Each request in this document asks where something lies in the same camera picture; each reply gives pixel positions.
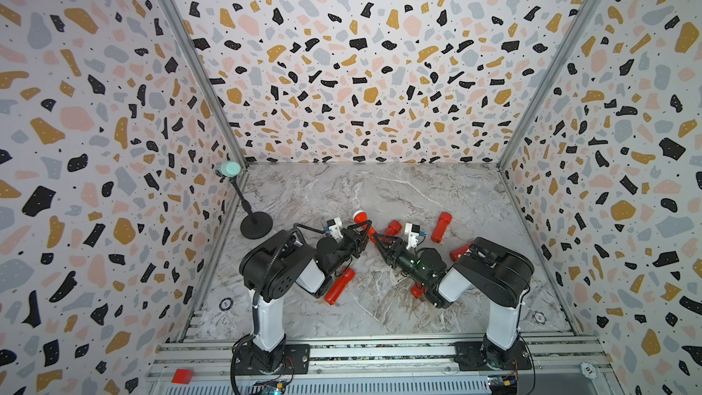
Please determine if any round marker sticker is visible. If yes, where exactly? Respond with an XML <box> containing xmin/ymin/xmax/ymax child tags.
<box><xmin>219</xmin><ymin>297</ymin><xmax>234</xmax><ymax>312</ymax></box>
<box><xmin>531</xmin><ymin>311</ymin><xmax>547</xmax><ymax>325</ymax></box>

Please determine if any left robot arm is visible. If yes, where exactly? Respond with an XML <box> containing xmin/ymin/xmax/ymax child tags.
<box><xmin>231</xmin><ymin>221</ymin><xmax>375</xmax><ymax>376</ymax></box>

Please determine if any red block on rail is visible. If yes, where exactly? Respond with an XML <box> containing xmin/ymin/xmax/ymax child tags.
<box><xmin>171</xmin><ymin>369</ymin><xmax>194</xmax><ymax>385</ymax></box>

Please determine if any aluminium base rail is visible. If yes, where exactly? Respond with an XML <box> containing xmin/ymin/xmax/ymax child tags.
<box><xmin>143</xmin><ymin>333</ymin><xmax>623</xmax><ymax>394</ymax></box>

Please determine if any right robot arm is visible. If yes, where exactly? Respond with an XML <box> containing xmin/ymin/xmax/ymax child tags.
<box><xmin>375</xmin><ymin>234</ymin><xmax>534</xmax><ymax>372</ymax></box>

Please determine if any round marker sticker left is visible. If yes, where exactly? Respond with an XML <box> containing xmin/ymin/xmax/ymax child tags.
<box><xmin>219</xmin><ymin>297</ymin><xmax>234</xmax><ymax>312</ymax></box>

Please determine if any red flashlight white rim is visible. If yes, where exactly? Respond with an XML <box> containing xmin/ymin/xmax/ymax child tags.
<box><xmin>353</xmin><ymin>210</ymin><xmax>376</xmax><ymax>242</ymax></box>

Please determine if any round marker sticker right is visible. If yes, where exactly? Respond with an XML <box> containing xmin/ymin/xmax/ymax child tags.
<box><xmin>531</xmin><ymin>311</ymin><xmax>547</xmax><ymax>325</ymax></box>

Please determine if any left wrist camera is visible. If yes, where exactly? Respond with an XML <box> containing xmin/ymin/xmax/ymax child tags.
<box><xmin>325</xmin><ymin>217</ymin><xmax>343</xmax><ymax>241</ymax></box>

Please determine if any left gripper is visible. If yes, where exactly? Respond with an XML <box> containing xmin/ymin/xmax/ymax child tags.
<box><xmin>328</xmin><ymin>222</ymin><xmax>376</xmax><ymax>279</ymax></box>

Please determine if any microphone stand green head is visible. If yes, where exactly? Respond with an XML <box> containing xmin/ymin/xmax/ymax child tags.
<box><xmin>216</xmin><ymin>161</ymin><xmax>272</xmax><ymax>240</ymax></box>

